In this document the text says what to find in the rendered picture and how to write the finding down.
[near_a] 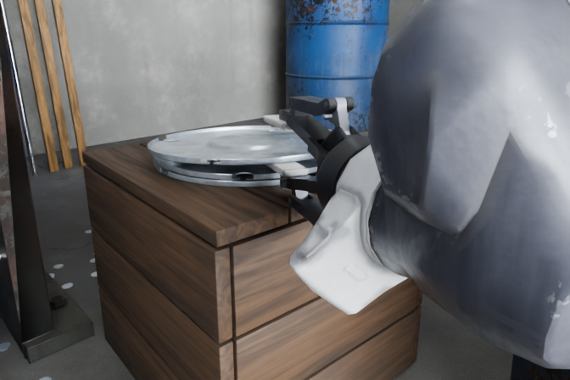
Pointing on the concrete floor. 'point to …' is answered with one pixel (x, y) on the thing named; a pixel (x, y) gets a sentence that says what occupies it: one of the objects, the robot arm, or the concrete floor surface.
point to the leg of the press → (27, 246)
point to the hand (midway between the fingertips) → (283, 143)
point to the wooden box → (225, 283)
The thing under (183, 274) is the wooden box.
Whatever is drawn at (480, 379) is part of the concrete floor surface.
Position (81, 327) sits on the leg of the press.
